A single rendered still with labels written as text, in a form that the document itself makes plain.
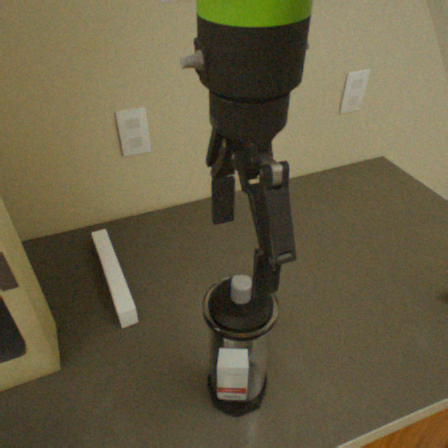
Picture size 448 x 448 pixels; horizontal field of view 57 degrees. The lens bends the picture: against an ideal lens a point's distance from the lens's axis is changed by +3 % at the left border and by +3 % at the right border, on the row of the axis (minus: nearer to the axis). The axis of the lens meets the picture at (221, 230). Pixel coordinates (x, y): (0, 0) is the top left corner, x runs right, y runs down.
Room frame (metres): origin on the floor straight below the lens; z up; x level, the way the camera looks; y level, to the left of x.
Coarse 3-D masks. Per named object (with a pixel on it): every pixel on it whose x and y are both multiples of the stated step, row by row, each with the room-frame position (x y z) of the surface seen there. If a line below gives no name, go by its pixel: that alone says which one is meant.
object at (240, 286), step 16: (224, 288) 0.39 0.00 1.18; (240, 288) 0.36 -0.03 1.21; (208, 304) 0.37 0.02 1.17; (224, 304) 0.36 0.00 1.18; (240, 304) 0.36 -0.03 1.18; (256, 304) 0.36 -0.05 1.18; (272, 304) 0.37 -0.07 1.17; (224, 320) 0.34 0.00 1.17; (240, 320) 0.33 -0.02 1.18; (256, 320) 0.34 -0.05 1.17
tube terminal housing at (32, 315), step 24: (0, 216) 0.46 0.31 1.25; (0, 240) 0.41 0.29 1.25; (24, 264) 0.47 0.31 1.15; (24, 288) 0.41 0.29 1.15; (24, 312) 0.40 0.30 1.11; (48, 312) 0.49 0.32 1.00; (24, 336) 0.40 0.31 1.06; (48, 336) 0.42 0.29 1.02; (24, 360) 0.39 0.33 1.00; (48, 360) 0.40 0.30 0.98; (0, 384) 0.37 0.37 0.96
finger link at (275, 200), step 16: (288, 176) 0.31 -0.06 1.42; (272, 192) 0.30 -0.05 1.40; (288, 192) 0.31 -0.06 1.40; (272, 208) 0.30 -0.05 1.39; (288, 208) 0.30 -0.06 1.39; (272, 224) 0.29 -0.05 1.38; (288, 224) 0.29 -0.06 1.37; (272, 240) 0.28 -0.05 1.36; (288, 240) 0.29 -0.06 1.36; (272, 256) 0.28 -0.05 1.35
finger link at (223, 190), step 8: (232, 176) 0.44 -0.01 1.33; (216, 184) 0.43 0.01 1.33; (224, 184) 0.43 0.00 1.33; (232, 184) 0.44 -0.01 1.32; (216, 192) 0.43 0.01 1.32; (224, 192) 0.43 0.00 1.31; (232, 192) 0.44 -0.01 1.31; (216, 200) 0.43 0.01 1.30; (224, 200) 0.43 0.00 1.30; (232, 200) 0.44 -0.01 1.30; (216, 208) 0.43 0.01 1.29; (224, 208) 0.43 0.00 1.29; (232, 208) 0.44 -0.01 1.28; (216, 216) 0.43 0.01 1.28; (224, 216) 0.43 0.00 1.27; (232, 216) 0.44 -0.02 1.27; (216, 224) 0.43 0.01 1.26
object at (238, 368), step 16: (208, 288) 0.40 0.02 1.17; (208, 320) 0.34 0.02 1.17; (272, 320) 0.34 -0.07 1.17; (240, 336) 0.32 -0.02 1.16; (224, 352) 0.33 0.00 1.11; (240, 352) 0.33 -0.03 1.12; (256, 352) 0.33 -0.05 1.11; (224, 368) 0.33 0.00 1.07; (240, 368) 0.33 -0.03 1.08; (256, 368) 0.33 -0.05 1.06; (224, 384) 0.33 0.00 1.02; (240, 384) 0.33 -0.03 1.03; (256, 384) 0.33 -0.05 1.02; (224, 400) 0.33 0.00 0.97; (240, 400) 0.33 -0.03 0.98
